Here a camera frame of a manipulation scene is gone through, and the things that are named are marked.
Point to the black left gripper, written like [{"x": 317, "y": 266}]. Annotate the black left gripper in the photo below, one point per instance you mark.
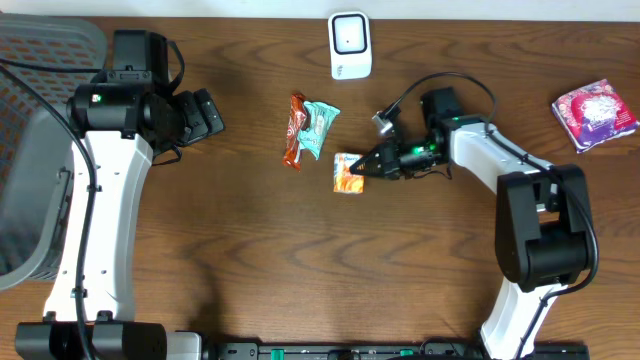
[{"x": 198, "y": 118}]

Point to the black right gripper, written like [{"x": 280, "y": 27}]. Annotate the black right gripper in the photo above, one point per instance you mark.
[{"x": 389, "y": 160}]

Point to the orange tissue pack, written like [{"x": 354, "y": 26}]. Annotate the orange tissue pack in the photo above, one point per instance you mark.
[{"x": 344, "y": 181}]

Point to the teal wipes packet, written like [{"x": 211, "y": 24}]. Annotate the teal wipes packet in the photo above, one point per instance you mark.
[{"x": 322, "y": 116}]

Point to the red snack wrapper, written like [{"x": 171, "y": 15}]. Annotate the red snack wrapper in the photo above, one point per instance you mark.
[{"x": 297, "y": 121}]

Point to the purple Carefree pad package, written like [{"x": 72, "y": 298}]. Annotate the purple Carefree pad package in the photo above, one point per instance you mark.
[{"x": 594, "y": 114}]

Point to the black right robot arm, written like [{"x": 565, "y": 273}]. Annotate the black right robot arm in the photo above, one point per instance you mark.
[{"x": 545, "y": 241}]

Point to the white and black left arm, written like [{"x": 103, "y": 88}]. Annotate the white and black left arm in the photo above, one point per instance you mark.
[{"x": 119, "y": 123}]

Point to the white barcode scanner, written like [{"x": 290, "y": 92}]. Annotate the white barcode scanner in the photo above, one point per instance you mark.
[{"x": 350, "y": 45}]

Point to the grey plastic mesh basket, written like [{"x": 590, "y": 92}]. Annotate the grey plastic mesh basket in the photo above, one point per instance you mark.
[{"x": 43, "y": 59}]

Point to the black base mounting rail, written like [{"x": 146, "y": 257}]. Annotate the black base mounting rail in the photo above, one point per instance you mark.
[{"x": 428, "y": 350}]

